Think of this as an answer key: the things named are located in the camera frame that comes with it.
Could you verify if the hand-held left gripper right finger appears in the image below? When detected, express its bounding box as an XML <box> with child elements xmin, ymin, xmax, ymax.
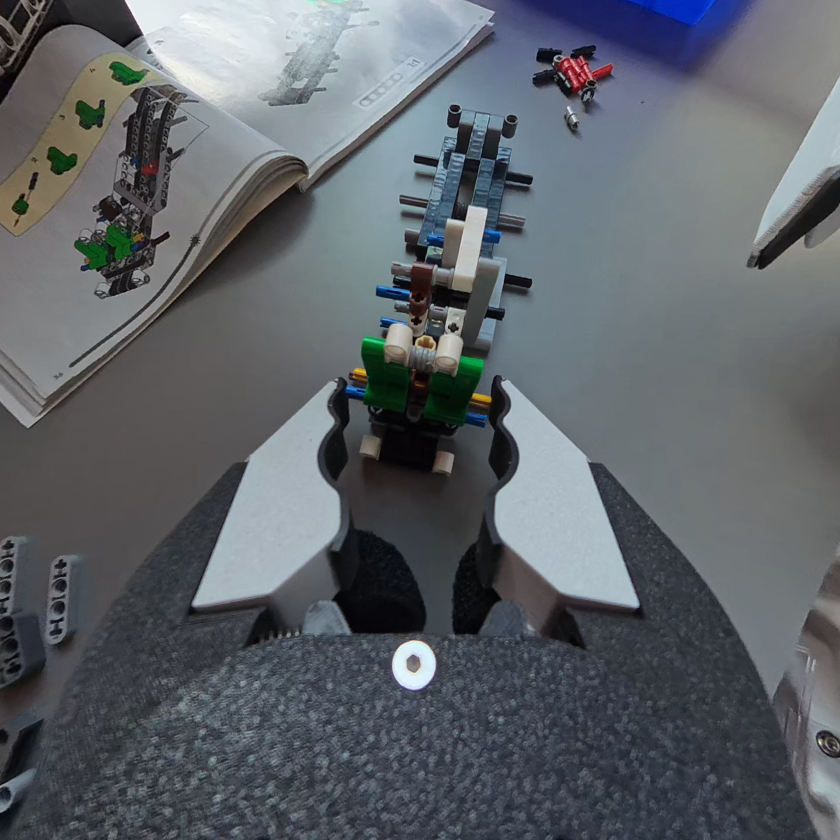
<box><xmin>479</xmin><ymin>375</ymin><xmax>642</xmax><ymax>618</ymax></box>

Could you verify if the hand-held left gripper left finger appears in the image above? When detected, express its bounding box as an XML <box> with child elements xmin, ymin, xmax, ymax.
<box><xmin>189</xmin><ymin>377</ymin><xmax>358</xmax><ymax>614</ymax></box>

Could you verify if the green lego connector piece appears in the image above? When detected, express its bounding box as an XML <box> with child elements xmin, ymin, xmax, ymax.
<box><xmin>430</xmin><ymin>357</ymin><xmax>492</xmax><ymax>427</ymax></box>

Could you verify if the lego truck chassis model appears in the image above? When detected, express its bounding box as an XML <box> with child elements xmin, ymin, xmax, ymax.
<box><xmin>348</xmin><ymin>104</ymin><xmax>534</xmax><ymax>475</ymax></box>

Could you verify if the dark grey lego beam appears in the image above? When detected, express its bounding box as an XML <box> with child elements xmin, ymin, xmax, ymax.
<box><xmin>0</xmin><ymin>535</ymin><xmax>47</xmax><ymax>689</ymax></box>

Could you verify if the dark grey lego piece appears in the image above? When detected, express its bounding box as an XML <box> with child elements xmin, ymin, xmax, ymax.
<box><xmin>0</xmin><ymin>712</ymin><xmax>43</xmax><ymax>765</ymax></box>

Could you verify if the open lego instruction booklet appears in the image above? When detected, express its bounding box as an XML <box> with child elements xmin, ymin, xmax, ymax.
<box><xmin>0</xmin><ymin>0</ymin><xmax>496</xmax><ymax>429</ymax></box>

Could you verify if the grey lego connector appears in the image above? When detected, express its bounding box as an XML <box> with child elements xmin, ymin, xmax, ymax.
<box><xmin>0</xmin><ymin>768</ymin><xmax>37</xmax><ymax>809</ymax></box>

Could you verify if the black lego set box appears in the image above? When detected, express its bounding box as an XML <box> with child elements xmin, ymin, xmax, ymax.
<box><xmin>0</xmin><ymin>0</ymin><xmax>142</xmax><ymax>99</ymax></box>

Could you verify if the blue plastic bin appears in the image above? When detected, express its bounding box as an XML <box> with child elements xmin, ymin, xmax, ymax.
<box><xmin>620</xmin><ymin>0</ymin><xmax>723</xmax><ymax>27</ymax></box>

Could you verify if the pile of red black pins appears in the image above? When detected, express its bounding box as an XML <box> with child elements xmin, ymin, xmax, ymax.
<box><xmin>533</xmin><ymin>45</ymin><xmax>614</xmax><ymax>102</ymax></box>

